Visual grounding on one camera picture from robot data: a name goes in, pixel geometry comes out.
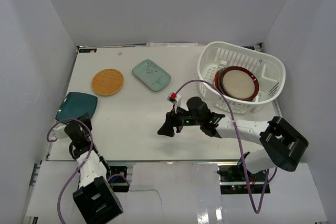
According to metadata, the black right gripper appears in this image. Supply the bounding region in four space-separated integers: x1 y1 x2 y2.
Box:
157 104 202 137

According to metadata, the dark teal square plate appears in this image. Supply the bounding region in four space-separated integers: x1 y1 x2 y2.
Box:
55 92 98 123

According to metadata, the red and teal floral plate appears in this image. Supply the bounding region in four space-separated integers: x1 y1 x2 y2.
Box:
214 71 221 92

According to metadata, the red rimmed beige bowl plate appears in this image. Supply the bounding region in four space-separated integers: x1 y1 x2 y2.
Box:
218 66 259 101

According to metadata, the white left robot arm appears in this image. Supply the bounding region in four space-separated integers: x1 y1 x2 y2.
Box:
64 113 123 223

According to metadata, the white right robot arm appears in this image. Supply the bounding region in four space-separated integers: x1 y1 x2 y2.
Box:
157 93 309 182

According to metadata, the white plastic basket bin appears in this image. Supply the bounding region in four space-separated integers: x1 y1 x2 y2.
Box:
197 41 286 114

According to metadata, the orange woven round plate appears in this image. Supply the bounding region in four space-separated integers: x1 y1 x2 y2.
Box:
91 69 124 96

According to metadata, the light teal rectangular plate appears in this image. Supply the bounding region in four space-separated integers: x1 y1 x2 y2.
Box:
132 59 171 92

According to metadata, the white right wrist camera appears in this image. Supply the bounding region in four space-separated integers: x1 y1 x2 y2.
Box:
167 92 182 114

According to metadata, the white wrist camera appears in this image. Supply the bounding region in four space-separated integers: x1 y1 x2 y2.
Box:
167 92 182 114
49 125 67 142

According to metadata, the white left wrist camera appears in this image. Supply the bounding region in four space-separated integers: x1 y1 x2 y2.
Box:
49 125 67 142

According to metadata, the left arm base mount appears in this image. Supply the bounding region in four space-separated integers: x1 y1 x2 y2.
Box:
108 166 130 193

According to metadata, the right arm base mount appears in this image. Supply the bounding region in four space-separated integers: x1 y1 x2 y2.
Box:
217 165 266 195

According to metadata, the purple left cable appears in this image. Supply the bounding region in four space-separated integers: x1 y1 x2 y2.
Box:
46 118 131 223

